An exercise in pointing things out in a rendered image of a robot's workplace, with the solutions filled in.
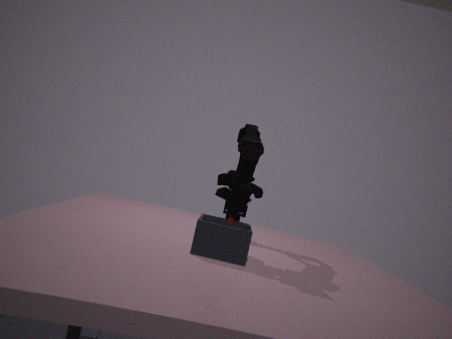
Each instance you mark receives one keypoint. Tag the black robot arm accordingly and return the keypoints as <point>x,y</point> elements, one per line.
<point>250,148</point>

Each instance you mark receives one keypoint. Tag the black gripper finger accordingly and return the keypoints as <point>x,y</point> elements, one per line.
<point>239,202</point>
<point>230,200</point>

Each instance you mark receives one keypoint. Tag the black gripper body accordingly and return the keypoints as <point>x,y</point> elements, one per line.
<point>246,188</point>

